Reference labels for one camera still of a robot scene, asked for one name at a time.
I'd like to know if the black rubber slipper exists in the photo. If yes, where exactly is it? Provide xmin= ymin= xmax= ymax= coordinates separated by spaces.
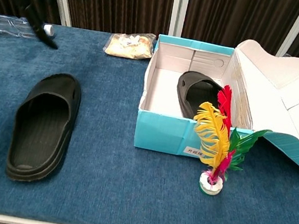
xmin=172 ymin=68 xmax=230 ymax=124
xmin=3 ymin=66 xmax=85 ymax=189

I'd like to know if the light blue cardboard shoe box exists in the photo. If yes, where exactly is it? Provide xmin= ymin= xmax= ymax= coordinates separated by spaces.
xmin=131 ymin=23 xmax=299 ymax=178

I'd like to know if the clear bottle with white cap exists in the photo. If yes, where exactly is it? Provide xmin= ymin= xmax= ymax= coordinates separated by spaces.
xmin=0 ymin=13 xmax=57 ymax=44

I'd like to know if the clear plastic snack bag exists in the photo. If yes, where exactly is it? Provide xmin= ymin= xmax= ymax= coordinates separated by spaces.
xmin=102 ymin=26 xmax=157 ymax=62

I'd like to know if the colourful feather shuttlecock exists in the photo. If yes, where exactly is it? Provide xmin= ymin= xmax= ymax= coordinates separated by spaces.
xmin=182 ymin=80 xmax=278 ymax=204

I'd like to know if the blue table cloth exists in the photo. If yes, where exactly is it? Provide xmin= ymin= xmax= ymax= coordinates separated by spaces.
xmin=0 ymin=15 xmax=299 ymax=224

